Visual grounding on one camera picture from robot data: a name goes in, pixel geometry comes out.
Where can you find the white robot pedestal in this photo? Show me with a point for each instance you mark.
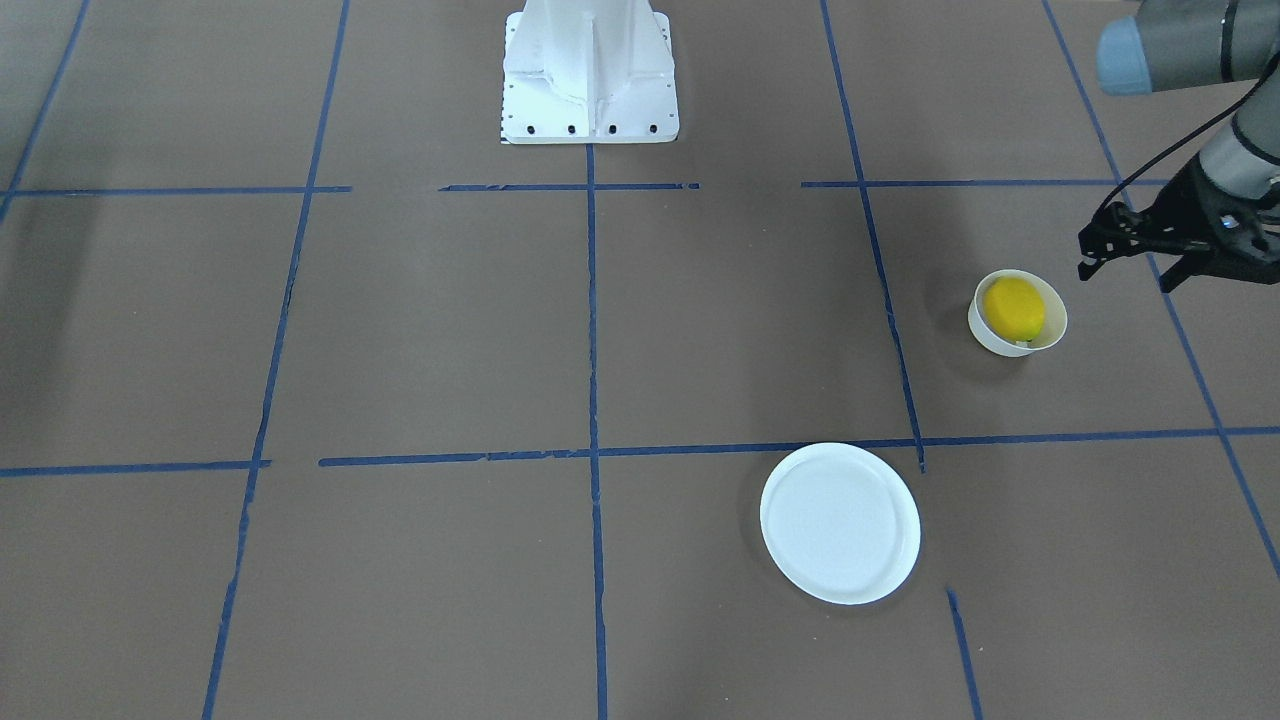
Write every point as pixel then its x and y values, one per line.
pixel 588 72

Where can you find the yellow lemon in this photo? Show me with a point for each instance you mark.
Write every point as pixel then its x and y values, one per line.
pixel 1013 309

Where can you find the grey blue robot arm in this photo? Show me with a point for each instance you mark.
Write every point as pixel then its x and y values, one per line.
pixel 1169 45

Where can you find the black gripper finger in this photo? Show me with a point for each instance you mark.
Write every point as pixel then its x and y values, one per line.
pixel 1100 244
pixel 1187 266

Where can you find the brown paper table cover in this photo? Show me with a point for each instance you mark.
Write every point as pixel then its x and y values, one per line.
pixel 320 402

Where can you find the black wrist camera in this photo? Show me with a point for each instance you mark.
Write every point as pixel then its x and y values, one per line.
pixel 1246 233

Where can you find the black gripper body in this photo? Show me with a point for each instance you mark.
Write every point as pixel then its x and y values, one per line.
pixel 1192 207

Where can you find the white plate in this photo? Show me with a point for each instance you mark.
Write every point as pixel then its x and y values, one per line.
pixel 840 524

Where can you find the white bowl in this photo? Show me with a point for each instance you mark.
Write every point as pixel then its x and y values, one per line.
pixel 1054 327

